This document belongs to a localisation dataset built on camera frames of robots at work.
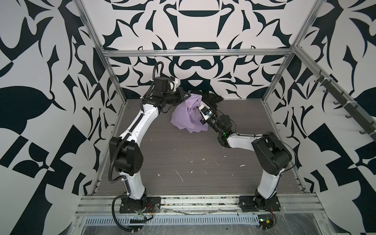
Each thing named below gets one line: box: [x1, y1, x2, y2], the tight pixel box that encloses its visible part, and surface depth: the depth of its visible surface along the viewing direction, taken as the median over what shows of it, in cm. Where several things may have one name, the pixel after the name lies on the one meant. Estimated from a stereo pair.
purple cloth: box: [170, 93, 209, 133], surface depth 89 cm
